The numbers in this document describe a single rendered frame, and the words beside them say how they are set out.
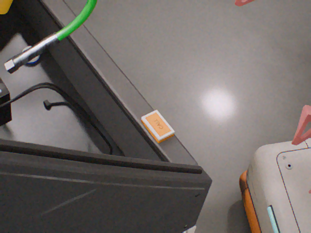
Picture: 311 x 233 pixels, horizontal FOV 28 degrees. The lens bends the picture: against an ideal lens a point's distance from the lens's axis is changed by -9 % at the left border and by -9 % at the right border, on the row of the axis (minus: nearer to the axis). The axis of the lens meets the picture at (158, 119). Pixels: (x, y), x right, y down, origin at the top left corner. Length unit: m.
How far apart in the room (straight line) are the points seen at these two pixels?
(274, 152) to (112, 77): 0.90
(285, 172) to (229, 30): 0.89
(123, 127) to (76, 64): 0.16
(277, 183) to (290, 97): 0.66
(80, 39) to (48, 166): 0.52
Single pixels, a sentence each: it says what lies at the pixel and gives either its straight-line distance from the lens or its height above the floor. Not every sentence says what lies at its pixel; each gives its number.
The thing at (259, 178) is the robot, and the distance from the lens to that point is 1.95.
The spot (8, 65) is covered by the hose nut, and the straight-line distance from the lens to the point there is 0.96.
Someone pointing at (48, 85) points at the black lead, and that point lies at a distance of 1.05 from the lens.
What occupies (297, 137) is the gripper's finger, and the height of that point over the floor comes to 1.01.
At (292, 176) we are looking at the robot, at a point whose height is 0.28.
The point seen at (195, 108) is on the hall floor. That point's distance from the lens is 2.36.
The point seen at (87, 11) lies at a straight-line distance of 0.90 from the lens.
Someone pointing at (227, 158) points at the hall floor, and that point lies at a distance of 2.26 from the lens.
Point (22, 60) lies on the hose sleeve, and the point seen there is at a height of 1.12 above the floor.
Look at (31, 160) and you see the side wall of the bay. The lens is 0.71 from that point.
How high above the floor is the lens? 1.83
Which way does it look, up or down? 53 degrees down
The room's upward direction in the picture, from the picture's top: 11 degrees clockwise
